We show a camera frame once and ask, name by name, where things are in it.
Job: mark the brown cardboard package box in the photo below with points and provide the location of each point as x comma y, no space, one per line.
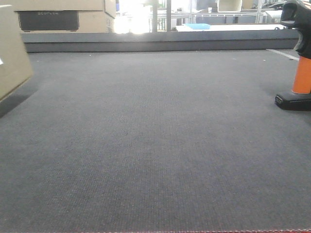
15,65

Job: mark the white table top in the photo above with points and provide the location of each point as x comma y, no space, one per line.
238,27

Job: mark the blue plastic tray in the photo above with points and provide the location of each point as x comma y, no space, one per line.
196,26

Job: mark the white plastic bin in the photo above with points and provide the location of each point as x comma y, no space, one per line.
230,6

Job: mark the dark grey conveyor side rail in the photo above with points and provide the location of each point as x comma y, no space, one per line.
152,42

